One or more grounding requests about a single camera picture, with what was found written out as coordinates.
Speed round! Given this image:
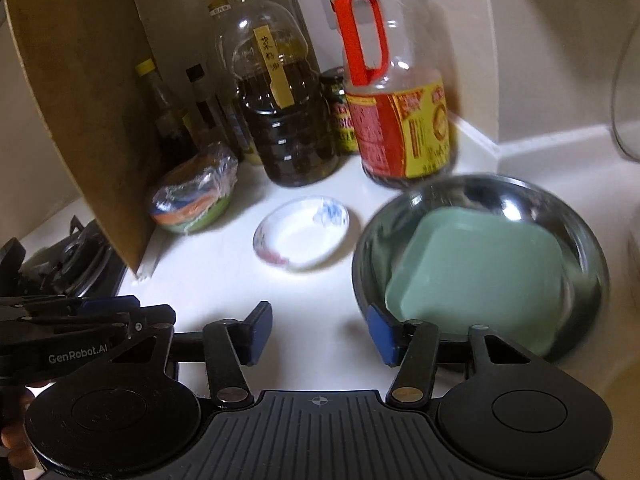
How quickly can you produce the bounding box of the yellow capped plastic bottle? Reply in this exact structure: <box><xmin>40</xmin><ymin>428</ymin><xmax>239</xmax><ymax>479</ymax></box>
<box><xmin>207</xmin><ymin>0</ymin><xmax>263</xmax><ymax>166</ymax></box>

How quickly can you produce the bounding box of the glass pot lid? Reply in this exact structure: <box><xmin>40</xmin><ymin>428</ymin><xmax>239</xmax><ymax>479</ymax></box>
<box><xmin>611</xmin><ymin>35</ymin><xmax>640</xmax><ymax>163</ymax></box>

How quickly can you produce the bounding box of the stainless steel plate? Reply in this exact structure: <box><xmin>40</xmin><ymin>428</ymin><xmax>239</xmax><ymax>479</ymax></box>
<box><xmin>351</xmin><ymin>174</ymin><xmax>612</xmax><ymax>371</ymax></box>

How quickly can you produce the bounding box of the yellow capped dark sauce bottle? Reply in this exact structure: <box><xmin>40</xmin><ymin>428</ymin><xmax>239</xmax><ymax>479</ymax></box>
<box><xmin>134</xmin><ymin>58</ymin><xmax>198</xmax><ymax>171</ymax></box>

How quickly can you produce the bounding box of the wooden cutting board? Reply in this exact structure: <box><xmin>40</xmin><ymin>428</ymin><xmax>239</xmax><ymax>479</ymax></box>
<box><xmin>1</xmin><ymin>0</ymin><xmax>168</xmax><ymax>281</ymax></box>

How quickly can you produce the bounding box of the black capped dark sauce bottle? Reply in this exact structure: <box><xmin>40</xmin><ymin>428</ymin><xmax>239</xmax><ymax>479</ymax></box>
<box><xmin>185</xmin><ymin>63</ymin><xmax>236</xmax><ymax>161</ymax></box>

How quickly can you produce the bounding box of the large dark oil bottle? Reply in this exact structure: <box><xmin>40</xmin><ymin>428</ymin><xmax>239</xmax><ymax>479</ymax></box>
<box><xmin>215</xmin><ymin>0</ymin><xmax>340</xmax><ymax>188</ymax></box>

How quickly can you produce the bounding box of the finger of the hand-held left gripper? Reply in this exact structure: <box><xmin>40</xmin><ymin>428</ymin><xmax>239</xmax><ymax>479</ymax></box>
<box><xmin>0</xmin><ymin>294</ymin><xmax>142</xmax><ymax>319</ymax></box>
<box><xmin>0</xmin><ymin>304</ymin><xmax>177</xmax><ymax>342</ymax></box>

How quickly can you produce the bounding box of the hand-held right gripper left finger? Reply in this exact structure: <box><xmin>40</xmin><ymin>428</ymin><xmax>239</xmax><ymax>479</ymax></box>
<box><xmin>107</xmin><ymin>301</ymin><xmax>273</xmax><ymax>407</ymax></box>

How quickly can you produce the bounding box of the red handled soy sauce bottle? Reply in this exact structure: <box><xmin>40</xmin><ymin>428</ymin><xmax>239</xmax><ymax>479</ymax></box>
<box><xmin>327</xmin><ymin>0</ymin><xmax>458</xmax><ymax>191</ymax></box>

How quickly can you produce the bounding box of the green square plate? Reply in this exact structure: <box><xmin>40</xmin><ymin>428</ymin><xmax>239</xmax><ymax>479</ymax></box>
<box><xmin>385</xmin><ymin>208</ymin><xmax>566</xmax><ymax>356</ymax></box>

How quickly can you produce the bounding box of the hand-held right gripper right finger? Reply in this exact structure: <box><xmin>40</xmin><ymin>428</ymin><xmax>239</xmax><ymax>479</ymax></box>
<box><xmin>366</xmin><ymin>304</ymin><xmax>533</xmax><ymax>407</ymax></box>

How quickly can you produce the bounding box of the white floral small plate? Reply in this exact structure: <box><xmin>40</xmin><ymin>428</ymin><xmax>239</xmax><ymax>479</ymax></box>
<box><xmin>252</xmin><ymin>197</ymin><xmax>350</xmax><ymax>273</ymax></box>

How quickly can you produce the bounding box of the person's left hand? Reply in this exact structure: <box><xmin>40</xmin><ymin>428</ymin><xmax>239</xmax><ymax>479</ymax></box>
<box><xmin>0</xmin><ymin>381</ymin><xmax>49</xmax><ymax>468</ymax></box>

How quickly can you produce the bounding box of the dark glass jar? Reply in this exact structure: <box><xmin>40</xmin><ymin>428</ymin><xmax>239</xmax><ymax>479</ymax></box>
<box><xmin>320</xmin><ymin>66</ymin><xmax>361</xmax><ymax>156</ymax></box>

